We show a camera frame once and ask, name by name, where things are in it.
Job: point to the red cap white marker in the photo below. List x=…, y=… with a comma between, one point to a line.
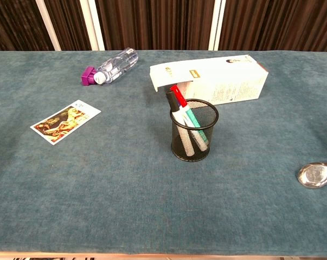
x=177, y=93

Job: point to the black cap white marker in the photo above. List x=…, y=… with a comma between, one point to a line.
x=172, y=100

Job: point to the green barrel marker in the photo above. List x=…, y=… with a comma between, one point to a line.
x=193, y=117

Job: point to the black mesh pen holder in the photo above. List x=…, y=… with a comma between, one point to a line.
x=206, y=113

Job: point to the teal fabric table cloth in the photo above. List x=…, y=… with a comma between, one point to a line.
x=125, y=189

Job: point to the clear plastic water bottle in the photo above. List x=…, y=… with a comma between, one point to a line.
x=117, y=65

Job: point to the white cardboard carton box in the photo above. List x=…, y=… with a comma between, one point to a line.
x=228, y=78

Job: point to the purple bottle cap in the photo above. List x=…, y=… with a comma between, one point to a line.
x=86, y=76

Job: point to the printed picture card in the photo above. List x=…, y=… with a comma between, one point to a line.
x=63, y=122

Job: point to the dark brown slatted curtain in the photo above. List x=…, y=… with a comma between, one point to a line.
x=157, y=24

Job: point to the shiny metal spoon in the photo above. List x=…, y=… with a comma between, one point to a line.
x=315, y=174

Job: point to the white upright post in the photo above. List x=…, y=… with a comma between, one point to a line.
x=94, y=24
x=217, y=24
x=48, y=24

